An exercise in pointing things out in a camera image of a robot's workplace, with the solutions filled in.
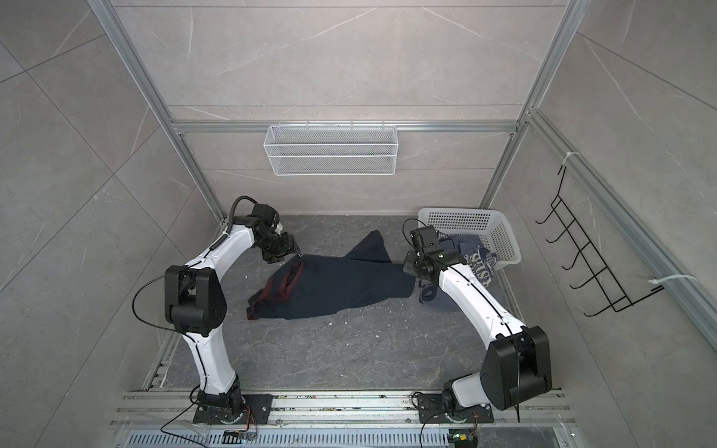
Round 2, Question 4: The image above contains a left black corrugated cable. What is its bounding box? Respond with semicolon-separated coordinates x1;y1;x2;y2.
226;195;260;236

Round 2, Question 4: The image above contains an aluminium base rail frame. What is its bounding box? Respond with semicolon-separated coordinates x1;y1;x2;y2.
101;390;585;447

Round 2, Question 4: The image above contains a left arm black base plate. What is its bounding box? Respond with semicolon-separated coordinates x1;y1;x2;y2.
192;394;274;425

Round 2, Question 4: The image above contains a black wire hook rack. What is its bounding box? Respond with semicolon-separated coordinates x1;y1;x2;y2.
535;166;666;317

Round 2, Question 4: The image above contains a grey-blue printed tank top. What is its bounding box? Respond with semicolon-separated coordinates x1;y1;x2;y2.
419;235;498;312

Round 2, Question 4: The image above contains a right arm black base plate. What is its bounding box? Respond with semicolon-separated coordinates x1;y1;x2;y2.
411;392;495;425

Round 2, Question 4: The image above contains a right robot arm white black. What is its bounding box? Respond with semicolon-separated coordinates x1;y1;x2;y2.
403;249;553;412

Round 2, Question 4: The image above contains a white plastic laundry basket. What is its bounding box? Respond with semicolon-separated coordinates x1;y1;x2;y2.
418;207;522;270

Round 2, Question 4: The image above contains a navy tank top red trim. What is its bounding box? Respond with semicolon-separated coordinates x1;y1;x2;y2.
246;230;416;320

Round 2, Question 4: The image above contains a white wire mesh wall basket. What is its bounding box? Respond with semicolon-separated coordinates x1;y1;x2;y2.
263;124;400;177

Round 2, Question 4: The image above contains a white zip tie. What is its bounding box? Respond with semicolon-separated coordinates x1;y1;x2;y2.
648;274;698;285

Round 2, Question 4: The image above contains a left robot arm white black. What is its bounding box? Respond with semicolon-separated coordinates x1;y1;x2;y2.
164;196;298;422

